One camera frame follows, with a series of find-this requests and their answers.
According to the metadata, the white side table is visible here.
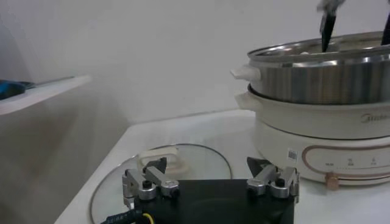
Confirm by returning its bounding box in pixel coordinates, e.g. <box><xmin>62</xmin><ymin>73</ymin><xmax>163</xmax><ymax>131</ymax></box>
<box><xmin>0</xmin><ymin>74</ymin><xmax>92</xmax><ymax>116</ymax></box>

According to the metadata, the stainless steel steamer basket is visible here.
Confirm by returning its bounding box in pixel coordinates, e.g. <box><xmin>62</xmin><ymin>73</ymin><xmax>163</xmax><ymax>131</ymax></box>
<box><xmin>230</xmin><ymin>30</ymin><xmax>390</xmax><ymax>106</ymax></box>

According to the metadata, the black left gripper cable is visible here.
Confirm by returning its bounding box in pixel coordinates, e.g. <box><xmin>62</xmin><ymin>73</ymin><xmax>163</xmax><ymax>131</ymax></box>
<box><xmin>100</xmin><ymin>209</ymin><xmax>155</xmax><ymax>224</ymax></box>

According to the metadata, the glass lid with cream handle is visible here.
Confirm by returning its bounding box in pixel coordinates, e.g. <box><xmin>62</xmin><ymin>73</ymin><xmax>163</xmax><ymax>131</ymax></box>
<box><xmin>90</xmin><ymin>143</ymin><xmax>233</xmax><ymax>224</ymax></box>

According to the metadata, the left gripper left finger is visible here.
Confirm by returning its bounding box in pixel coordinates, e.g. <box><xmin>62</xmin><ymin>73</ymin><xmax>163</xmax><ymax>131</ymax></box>
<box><xmin>121</xmin><ymin>156</ymin><xmax>181</xmax><ymax>211</ymax></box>

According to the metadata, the cream electric cooker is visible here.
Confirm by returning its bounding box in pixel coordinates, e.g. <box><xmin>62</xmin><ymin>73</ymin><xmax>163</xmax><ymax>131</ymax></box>
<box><xmin>234</xmin><ymin>85</ymin><xmax>390</xmax><ymax>191</ymax></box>

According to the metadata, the blue computer mouse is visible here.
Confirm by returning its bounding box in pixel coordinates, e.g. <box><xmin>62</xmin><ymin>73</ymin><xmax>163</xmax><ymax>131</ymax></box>
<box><xmin>0</xmin><ymin>79</ymin><xmax>27</xmax><ymax>100</ymax></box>

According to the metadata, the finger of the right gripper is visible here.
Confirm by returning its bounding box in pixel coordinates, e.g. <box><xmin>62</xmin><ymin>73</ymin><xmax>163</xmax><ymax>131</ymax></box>
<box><xmin>316</xmin><ymin>0</ymin><xmax>347</xmax><ymax>53</ymax></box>
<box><xmin>380</xmin><ymin>12</ymin><xmax>390</xmax><ymax>46</ymax></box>

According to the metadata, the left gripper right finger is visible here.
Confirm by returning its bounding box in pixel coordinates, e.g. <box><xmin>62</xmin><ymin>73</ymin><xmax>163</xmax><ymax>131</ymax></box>
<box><xmin>246</xmin><ymin>156</ymin><xmax>301</xmax><ymax>204</ymax></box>

